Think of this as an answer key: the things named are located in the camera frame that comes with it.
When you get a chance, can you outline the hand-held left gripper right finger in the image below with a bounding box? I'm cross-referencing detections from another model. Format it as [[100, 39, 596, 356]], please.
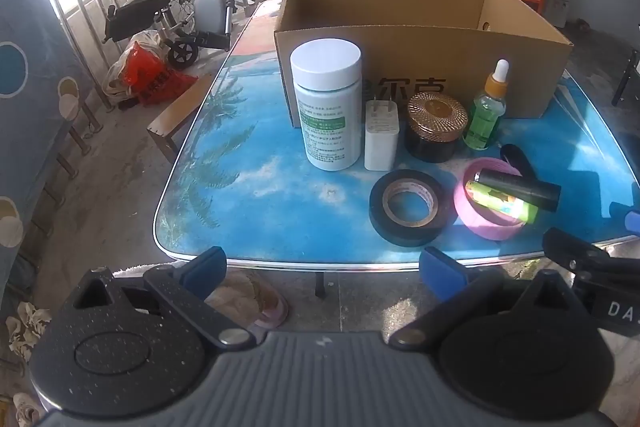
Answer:
[[389, 247, 588, 351]]

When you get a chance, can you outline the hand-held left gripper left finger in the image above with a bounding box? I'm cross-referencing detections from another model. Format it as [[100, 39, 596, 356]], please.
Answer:
[[65, 246, 258, 351]]

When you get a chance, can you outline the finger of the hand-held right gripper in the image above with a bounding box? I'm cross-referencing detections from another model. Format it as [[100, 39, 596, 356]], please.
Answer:
[[610, 203, 640, 236], [542, 228, 621, 276]]

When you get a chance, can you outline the pink plastic bowl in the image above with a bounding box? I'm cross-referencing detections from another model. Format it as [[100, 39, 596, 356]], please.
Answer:
[[453, 158, 539, 242]]

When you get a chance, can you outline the black cylinder tube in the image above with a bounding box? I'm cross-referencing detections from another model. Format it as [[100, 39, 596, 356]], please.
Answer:
[[477, 169, 561, 213]]

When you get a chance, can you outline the white charger plug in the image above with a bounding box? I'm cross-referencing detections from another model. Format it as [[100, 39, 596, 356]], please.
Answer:
[[364, 96, 401, 172]]

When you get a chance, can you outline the black jar with gold lid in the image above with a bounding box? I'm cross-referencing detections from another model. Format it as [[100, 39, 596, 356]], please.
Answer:
[[404, 91, 470, 164]]

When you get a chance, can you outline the green dropper bottle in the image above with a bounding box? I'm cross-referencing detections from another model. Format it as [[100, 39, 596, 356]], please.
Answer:
[[462, 59, 507, 152]]

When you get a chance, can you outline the brown cardboard box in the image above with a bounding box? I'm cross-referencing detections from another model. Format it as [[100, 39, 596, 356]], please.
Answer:
[[274, 0, 574, 128]]

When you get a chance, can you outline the pink slipper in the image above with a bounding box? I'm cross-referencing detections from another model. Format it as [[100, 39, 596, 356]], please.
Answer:
[[204, 268, 291, 329]]

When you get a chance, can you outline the white fluffy mat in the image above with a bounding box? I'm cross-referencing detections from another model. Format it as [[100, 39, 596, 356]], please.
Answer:
[[113, 262, 174, 279]]

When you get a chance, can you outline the black tape roll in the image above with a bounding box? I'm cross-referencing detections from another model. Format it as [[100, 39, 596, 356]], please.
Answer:
[[369, 169, 456, 248]]

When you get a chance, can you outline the wooden bench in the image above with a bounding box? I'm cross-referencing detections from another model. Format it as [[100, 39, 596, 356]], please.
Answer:
[[147, 74, 217, 164]]

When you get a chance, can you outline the white pill bottle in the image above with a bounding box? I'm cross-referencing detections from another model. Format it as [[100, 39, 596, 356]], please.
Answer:
[[291, 39, 363, 172]]

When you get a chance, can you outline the red plastic bag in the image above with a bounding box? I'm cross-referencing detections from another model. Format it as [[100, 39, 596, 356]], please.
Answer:
[[121, 42, 199, 106]]

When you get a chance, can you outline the white tote bag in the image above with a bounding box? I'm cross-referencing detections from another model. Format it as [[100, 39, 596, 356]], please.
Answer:
[[102, 31, 162, 102]]

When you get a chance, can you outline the white water dispenser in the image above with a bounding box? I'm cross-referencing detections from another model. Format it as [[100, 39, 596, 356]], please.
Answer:
[[542, 0, 574, 28]]

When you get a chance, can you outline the blue blanket with circles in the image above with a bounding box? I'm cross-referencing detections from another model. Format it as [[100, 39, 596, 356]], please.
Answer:
[[0, 0, 97, 290]]

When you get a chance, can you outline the metal railing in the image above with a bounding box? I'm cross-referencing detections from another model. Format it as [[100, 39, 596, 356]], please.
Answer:
[[0, 0, 153, 158]]

